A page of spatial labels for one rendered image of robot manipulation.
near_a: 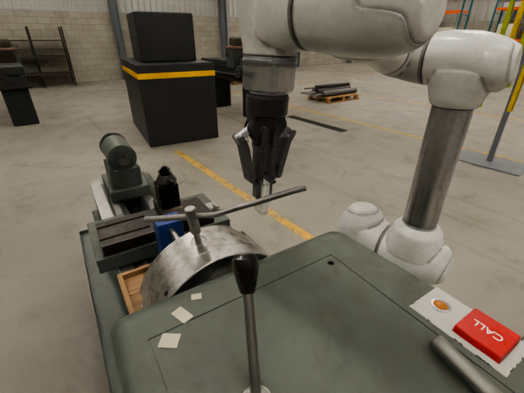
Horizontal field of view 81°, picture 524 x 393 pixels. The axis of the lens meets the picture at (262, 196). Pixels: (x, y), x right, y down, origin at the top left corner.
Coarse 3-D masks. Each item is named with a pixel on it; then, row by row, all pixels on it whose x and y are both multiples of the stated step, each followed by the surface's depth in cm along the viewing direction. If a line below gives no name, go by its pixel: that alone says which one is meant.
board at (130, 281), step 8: (128, 272) 105; (136, 272) 107; (144, 272) 108; (120, 280) 102; (128, 280) 105; (136, 280) 105; (128, 288) 102; (136, 288) 102; (128, 296) 96; (136, 296) 98; (128, 304) 93; (136, 304) 96
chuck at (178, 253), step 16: (176, 240) 68; (208, 240) 66; (224, 240) 66; (240, 240) 68; (160, 256) 66; (176, 256) 64; (192, 256) 62; (160, 272) 63; (176, 272) 61; (144, 288) 66; (160, 288) 61; (144, 304) 65
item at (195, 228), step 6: (186, 210) 61; (192, 210) 61; (186, 216) 62; (192, 216) 61; (192, 222) 62; (198, 222) 63; (192, 228) 63; (198, 228) 64; (192, 234) 64; (198, 234) 64; (198, 240) 65
